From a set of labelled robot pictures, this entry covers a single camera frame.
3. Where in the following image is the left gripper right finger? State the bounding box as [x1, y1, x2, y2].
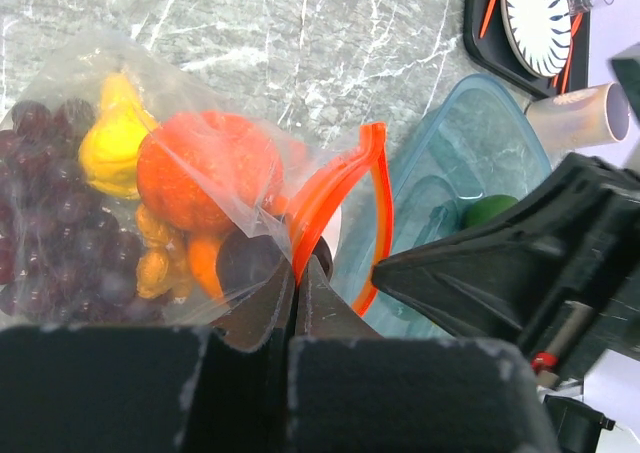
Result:
[287, 259, 555, 452]

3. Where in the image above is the striped white plate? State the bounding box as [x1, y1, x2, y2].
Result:
[500, 0, 572, 78]

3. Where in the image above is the clear zip top bag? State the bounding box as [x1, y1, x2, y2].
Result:
[1, 32, 394, 326]

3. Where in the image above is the black serving tray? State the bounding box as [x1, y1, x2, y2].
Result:
[463, 0, 590, 98]

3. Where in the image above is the teal plastic food tray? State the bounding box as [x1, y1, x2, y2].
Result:
[331, 74, 551, 338]

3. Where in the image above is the orange plastic spoon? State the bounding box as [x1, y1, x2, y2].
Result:
[549, 12, 585, 94]

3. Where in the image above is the orange dried fruit slice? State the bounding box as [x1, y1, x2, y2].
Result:
[136, 247, 194, 303]

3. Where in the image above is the beige mug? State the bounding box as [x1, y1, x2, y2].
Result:
[525, 82, 630, 156]

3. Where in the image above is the textured orange tangerine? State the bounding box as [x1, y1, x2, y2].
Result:
[137, 110, 284, 233]

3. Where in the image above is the green lime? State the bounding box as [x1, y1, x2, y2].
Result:
[461, 194, 519, 229]

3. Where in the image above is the orange plastic fork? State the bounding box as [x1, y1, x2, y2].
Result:
[479, 0, 498, 39]

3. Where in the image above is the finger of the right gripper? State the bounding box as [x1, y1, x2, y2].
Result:
[609, 43, 640, 120]

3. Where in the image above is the orange dried fruit piece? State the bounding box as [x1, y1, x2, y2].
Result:
[135, 203, 185, 251]

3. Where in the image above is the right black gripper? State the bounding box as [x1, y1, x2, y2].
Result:
[372, 153, 639, 388]

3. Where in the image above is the yellow pear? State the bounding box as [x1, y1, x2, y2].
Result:
[78, 72, 158, 200]

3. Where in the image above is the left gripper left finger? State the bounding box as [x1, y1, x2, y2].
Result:
[1, 262, 296, 452]

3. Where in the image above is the smooth orange persimmon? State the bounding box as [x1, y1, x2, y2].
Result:
[187, 234, 224, 301]

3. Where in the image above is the dark red grape bunch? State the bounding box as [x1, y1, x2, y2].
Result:
[1, 99, 163, 324]

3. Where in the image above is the dark purple plum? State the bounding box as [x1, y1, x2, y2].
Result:
[215, 232, 334, 299]

